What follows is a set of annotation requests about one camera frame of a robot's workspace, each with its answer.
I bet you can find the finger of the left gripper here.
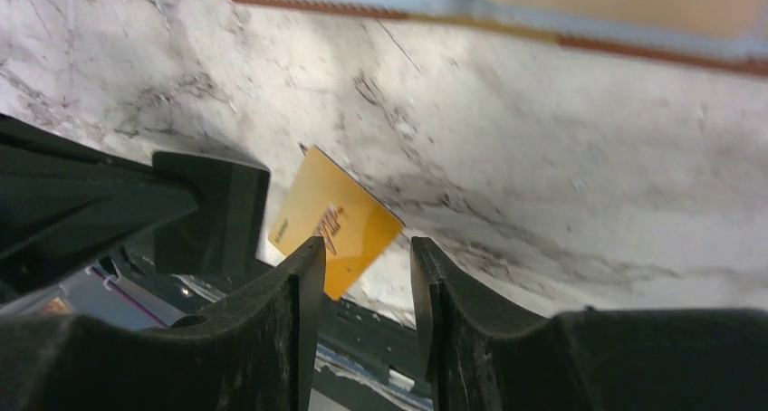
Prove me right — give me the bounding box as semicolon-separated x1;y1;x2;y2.
126;151;271;277
1;115;198;302

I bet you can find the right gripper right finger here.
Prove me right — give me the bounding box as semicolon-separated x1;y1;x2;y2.
410;237;767;410

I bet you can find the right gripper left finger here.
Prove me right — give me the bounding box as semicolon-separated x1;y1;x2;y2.
1;236;326;410

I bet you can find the brown leather card holder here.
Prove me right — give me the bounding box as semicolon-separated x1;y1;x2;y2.
232;0;767;77

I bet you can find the gold credit card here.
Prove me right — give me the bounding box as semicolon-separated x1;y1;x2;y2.
479;0;768;41

